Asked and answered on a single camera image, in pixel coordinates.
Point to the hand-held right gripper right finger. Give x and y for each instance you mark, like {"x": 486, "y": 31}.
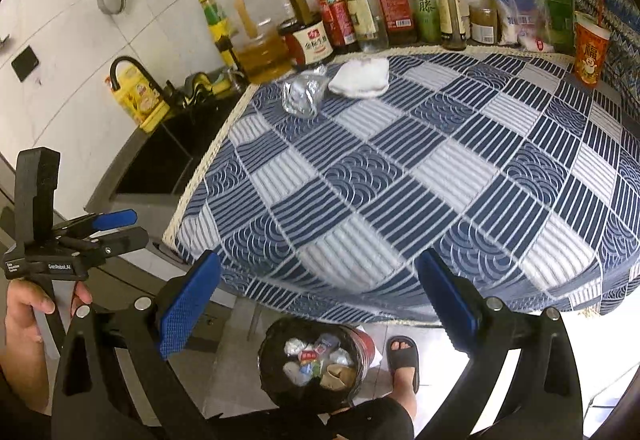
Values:
{"x": 447, "y": 292}

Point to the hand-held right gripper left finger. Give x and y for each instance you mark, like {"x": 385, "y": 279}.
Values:
{"x": 190, "y": 305}

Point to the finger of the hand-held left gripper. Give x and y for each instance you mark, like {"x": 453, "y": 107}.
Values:
{"x": 117, "y": 219}
{"x": 125, "y": 240}

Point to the trash bin with black bag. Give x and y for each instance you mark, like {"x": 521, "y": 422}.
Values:
{"x": 280, "y": 395}

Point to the brown paper cup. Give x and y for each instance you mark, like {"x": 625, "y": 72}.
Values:
{"x": 337, "y": 377}

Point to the person's left forearm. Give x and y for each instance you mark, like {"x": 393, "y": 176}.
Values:
{"x": 25, "y": 380}

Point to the person's left hand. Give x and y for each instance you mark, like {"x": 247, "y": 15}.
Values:
{"x": 22, "y": 315}

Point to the person's foot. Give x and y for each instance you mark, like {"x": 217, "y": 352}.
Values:
{"x": 402, "y": 346}

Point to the black kitchen sink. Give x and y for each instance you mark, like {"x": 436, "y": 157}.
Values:
{"x": 160, "y": 154}

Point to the black slipper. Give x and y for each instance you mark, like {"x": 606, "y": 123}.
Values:
{"x": 402, "y": 361}

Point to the yellow dish soap bottle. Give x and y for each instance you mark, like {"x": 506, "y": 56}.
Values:
{"x": 140, "y": 99}

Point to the blue white patterned tablecloth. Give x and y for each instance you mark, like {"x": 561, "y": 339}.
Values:
{"x": 400, "y": 169}

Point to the black faucet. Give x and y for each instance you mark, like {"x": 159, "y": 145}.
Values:
{"x": 120, "y": 64}

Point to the sink rack with sponge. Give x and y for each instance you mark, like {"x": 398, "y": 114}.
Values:
{"x": 205, "y": 82}

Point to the large cooking oil jug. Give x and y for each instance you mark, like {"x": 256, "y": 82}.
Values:
{"x": 260, "y": 54}

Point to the green yellow bottle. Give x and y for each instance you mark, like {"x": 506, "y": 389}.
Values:
{"x": 215, "y": 17}

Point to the white folded napkin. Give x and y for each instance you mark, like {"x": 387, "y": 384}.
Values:
{"x": 360, "y": 77}

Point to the dark soy sauce jug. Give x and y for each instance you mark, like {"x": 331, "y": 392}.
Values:
{"x": 310, "y": 42}

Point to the jar of brown paste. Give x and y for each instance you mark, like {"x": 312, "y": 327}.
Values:
{"x": 482, "y": 27}

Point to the red orange paper canister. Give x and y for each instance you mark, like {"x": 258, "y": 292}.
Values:
{"x": 590, "y": 54}

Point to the white blue salt bag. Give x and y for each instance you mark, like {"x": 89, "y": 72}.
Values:
{"x": 520, "y": 14}

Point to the clear bottle with yellow label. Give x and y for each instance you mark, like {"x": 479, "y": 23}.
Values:
{"x": 450, "y": 4}

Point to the dark bottle with red label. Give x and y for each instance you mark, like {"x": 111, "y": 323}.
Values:
{"x": 337, "y": 14}

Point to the black wall socket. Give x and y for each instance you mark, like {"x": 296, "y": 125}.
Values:
{"x": 25, "y": 63}

